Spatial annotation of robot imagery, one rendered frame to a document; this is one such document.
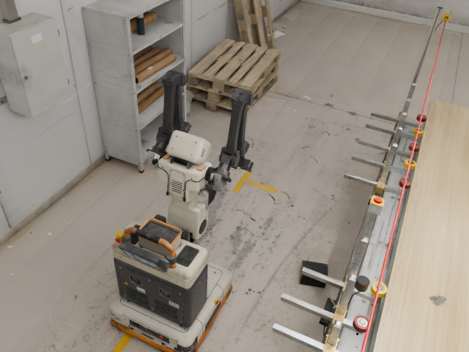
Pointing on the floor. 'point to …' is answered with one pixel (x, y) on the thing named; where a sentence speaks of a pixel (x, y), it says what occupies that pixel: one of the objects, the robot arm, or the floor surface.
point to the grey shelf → (167, 33)
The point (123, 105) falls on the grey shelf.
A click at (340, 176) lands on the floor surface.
